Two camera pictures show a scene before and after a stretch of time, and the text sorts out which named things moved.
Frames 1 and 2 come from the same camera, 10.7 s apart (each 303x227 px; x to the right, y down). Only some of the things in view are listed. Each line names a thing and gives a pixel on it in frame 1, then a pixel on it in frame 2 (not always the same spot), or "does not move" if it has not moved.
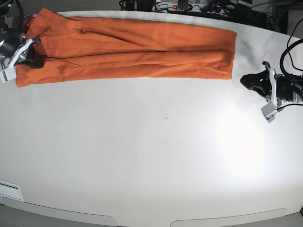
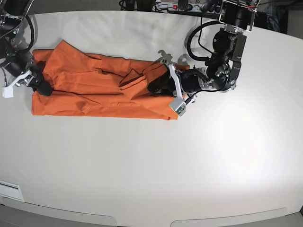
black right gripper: (284, 88) to (191, 81)
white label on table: (11, 189) does not move
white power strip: (188, 7) does not move
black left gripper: (13, 45) to (25, 62)
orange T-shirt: (77, 48) to (87, 84)
